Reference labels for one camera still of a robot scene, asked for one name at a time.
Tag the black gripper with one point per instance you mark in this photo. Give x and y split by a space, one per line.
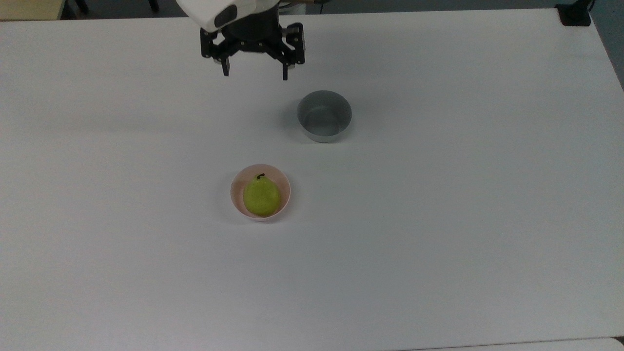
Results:
253 30

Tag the green pear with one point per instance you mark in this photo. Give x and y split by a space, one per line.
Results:
262 197

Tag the grey plastic bowl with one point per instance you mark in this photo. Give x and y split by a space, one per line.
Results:
324 122

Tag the pink plastic bowl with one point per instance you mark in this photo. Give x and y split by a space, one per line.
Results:
236 192

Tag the black furniture leg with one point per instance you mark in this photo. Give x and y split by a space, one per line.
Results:
82 6
154 5

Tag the yellow wooden table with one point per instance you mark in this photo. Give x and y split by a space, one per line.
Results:
29 9

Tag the black table clamp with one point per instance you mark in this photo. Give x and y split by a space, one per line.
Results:
575 13

